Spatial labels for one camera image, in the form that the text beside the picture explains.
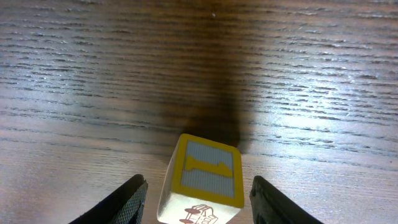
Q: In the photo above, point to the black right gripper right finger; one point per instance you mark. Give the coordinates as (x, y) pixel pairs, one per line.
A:
(270, 206)

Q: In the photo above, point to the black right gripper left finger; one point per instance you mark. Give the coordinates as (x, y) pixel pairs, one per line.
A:
(125, 205)

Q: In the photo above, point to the wooden block blue 5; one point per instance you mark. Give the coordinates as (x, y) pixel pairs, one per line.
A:
(203, 183)

